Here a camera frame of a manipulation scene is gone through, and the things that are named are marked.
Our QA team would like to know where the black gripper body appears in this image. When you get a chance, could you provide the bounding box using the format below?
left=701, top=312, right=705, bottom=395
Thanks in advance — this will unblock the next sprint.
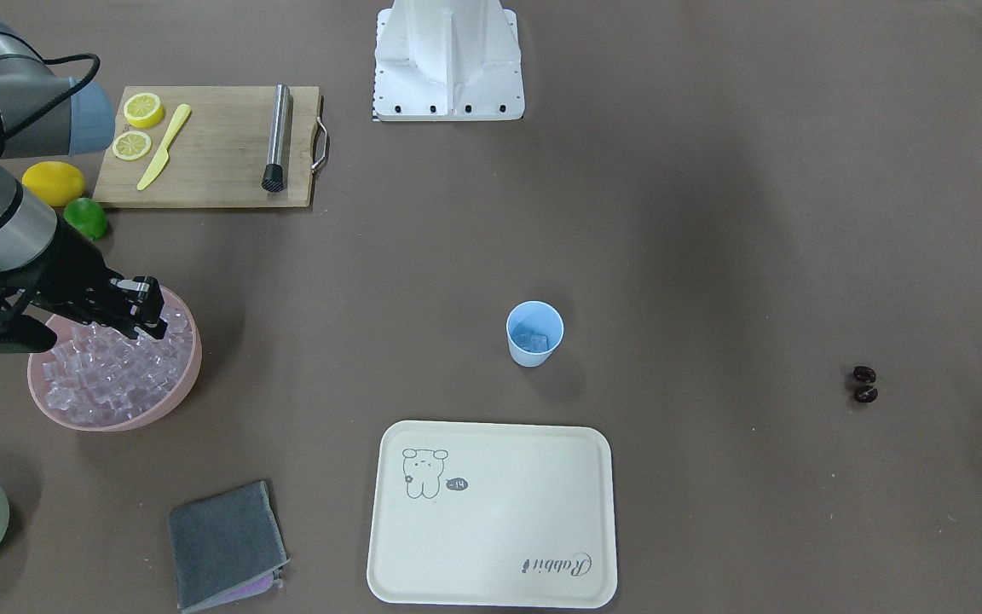
left=0, top=218, right=130, bottom=354

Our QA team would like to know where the dark cherry lower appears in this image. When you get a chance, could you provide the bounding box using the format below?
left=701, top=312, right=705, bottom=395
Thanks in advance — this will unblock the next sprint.
left=852, top=385, right=878, bottom=404

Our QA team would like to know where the yellow plastic knife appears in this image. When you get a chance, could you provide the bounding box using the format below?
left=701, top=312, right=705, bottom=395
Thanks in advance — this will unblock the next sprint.
left=136, top=104, right=194, bottom=191

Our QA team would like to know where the clear ice cubes pile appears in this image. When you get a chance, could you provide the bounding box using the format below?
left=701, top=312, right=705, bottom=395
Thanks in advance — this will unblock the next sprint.
left=41, top=305, right=195, bottom=425

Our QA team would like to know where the dark cherry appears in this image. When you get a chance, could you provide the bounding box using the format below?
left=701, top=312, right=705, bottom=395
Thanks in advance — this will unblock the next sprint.
left=852, top=385, right=878, bottom=404
left=851, top=365, right=877, bottom=384

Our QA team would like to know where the dark cherry upper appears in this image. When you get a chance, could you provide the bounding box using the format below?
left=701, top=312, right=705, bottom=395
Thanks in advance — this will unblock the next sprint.
left=851, top=365, right=877, bottom=384

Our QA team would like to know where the yellow lemon near board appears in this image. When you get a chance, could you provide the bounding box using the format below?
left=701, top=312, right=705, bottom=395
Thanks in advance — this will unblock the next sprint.
left=22, top=160, right=86, bottom=207

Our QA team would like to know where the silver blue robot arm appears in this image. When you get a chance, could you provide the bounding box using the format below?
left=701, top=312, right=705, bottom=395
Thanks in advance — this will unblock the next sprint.
left=0, top=17, right=167, bottom=354

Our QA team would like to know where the lemon slice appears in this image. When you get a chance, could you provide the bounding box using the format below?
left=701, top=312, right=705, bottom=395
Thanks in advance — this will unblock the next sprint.
left=110, top=130, right=153, bottom=162
left=122, top=92, right=166, bottom=129

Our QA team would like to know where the cream rabbit serving tray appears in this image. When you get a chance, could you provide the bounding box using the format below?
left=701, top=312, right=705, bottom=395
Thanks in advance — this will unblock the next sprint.
left=366, top=420, right=617, bottom=610

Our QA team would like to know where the lemon slice upper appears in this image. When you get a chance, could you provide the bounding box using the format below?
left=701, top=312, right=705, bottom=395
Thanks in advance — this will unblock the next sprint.
left=122, top=92, right=166, bottom=129

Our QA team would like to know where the lemon slice lower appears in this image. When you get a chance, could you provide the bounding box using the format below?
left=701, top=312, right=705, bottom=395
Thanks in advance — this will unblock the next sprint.
left=110, top=130, right=153, bottom=162

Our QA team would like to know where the pink bowl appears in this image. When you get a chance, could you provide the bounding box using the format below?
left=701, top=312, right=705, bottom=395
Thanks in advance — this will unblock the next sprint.
left=27, top=286, right=202, bottom=432

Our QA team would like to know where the green lime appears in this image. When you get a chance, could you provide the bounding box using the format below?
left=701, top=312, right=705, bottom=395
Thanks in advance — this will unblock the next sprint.
left=62, top=197, right=109, bottom=240

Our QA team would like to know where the grey folded cloth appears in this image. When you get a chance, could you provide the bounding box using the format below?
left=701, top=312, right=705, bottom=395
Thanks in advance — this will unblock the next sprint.
left=167, top=479, right=289, bottom=613

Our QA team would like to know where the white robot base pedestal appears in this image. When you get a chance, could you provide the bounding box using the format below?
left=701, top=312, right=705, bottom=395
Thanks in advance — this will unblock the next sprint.
left=372, top=1, right=526, bottom=122

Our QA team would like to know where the wooden cutting board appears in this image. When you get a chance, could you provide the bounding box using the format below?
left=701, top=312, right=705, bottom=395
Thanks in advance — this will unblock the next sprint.
left=93, top=85, right=328, bottom=209

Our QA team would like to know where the light blue plastic cup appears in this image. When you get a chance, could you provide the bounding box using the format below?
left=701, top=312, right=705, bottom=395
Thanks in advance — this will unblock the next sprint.
left=505, top=300, right=565, bottom=367

